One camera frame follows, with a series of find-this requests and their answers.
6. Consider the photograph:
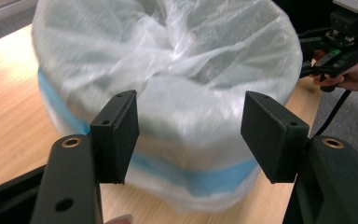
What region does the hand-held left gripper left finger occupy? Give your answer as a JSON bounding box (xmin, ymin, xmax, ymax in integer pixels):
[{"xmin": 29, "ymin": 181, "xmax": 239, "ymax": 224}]
[{"xmin": 89, "ymin": 90, "xmax": 141, "ymax": 186}]

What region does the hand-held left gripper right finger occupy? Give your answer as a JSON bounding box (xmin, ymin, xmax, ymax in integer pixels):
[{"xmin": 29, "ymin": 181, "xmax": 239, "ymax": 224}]
[{"xmin": 240, "ymin": 91, "xmax": 310, "ymax": 185}]

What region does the translucent blue-banded plastic bag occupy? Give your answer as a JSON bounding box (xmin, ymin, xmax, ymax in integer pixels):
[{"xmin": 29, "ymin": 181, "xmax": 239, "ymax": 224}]
[{"xmin": 30, "ymin": 0, "xmax": 304, "ymax": 213}]

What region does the black cable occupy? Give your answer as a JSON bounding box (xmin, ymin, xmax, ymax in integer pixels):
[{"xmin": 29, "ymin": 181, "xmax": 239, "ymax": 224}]
[{"xmin": 312, "ymin": 89, "xmax": 354, "ymax": 138}]

